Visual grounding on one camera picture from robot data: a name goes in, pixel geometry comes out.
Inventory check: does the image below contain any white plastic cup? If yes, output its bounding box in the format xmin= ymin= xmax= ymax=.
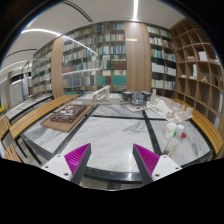
xmin=164 ymin=123 xmax=177 ymax=139

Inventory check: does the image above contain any wooden cubby shelf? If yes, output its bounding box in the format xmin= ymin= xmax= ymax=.
xmin=171 ymin=18 xmax=224 ymax=134

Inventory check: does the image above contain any white building model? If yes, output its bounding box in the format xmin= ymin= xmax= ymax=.
xmin=76 ymin=85 xmax=120 ymax=105

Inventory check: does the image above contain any curved wooden bench left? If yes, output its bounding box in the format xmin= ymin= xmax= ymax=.
xmin=0 ymin=93 xmax=82 ymax=163

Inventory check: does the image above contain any white block site model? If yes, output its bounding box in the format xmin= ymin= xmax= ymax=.
xmin=147 ymin=90 xmax=193 ymax=124

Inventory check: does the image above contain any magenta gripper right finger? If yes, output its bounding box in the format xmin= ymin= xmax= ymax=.
xmin=132 ymin=143 xmax=183 ymax=187

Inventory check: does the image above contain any brown architectural model board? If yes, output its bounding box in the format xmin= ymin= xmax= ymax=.
xmin=41 ymin=104 xmax=92 ymax=133

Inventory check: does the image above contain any glass partition wall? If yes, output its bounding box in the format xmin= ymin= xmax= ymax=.
xmin=0 ymin=58 xmax=52 ymax=108

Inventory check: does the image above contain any clear plastic water bottle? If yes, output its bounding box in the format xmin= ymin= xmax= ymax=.
xmin=163 ymin=124 xmax=186 ymax=157

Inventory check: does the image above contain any large wooden bookshelf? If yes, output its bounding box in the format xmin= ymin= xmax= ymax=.
xmin=30 ymin=21 xmax=176 ymax=97

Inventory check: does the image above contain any curved wooden bench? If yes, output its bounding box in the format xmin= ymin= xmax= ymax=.
xmin=0 ymin=93 xmax=82 ymax=163
xmin=169 ymin=97 xmax=224 ymax=156

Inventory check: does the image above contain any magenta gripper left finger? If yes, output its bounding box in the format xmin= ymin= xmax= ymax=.
xmin=40 ymin=142 xmax=92 ymax=186

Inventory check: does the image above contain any curved wooden bench right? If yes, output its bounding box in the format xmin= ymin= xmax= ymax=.
xmin=169 ymin=97 xmax=224 ymax=156

